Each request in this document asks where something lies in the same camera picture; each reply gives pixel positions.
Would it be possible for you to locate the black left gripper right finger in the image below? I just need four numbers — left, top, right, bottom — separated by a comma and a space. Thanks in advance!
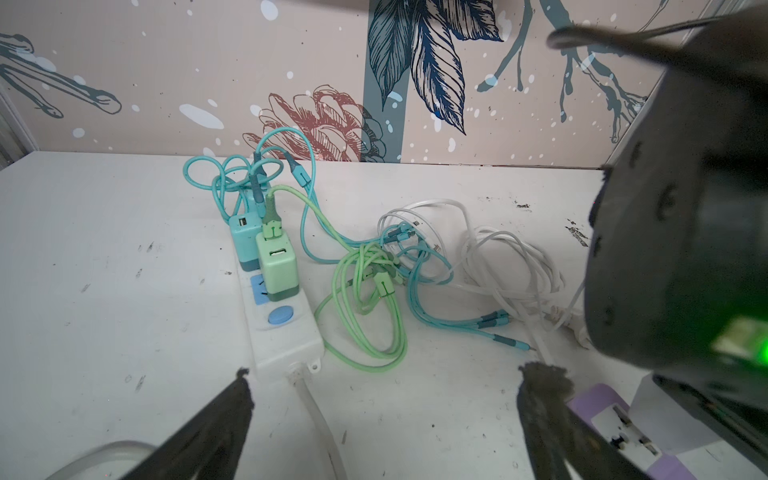
517, 362, 648, 479

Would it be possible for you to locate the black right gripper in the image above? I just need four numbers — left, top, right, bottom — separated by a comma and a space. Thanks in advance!
583, 5, 767, 469

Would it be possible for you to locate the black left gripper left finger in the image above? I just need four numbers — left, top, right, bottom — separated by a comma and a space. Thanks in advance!
125, 368, 254, 479

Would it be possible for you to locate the purple power strip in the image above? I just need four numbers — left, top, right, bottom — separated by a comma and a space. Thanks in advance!
568, 384, 696, 480

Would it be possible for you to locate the pale lilac charger adapter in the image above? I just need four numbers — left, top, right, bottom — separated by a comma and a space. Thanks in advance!
629, 374, 721, 455

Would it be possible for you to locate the white blue power strip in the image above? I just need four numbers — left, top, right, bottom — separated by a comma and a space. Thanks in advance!
237, 269, 325, 384

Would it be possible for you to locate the green plug adapter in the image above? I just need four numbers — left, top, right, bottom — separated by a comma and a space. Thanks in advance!
256, 220, 300, 301

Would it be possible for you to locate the teal plug adapter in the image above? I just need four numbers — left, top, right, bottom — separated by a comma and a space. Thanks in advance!
228, 212, 262, 272

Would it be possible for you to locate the teal multi-head charging cable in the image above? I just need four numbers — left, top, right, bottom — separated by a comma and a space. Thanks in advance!
182, 127, 535, 352

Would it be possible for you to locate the grey power strip cord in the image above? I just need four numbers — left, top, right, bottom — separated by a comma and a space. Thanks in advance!
44, 368, 349, 480

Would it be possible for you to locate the white power strip cord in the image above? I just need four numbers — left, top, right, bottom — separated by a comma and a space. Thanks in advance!
376, 199, 592, 367

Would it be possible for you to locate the green charging cable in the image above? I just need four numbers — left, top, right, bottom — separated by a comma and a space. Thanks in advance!
263, 184, 409, 373

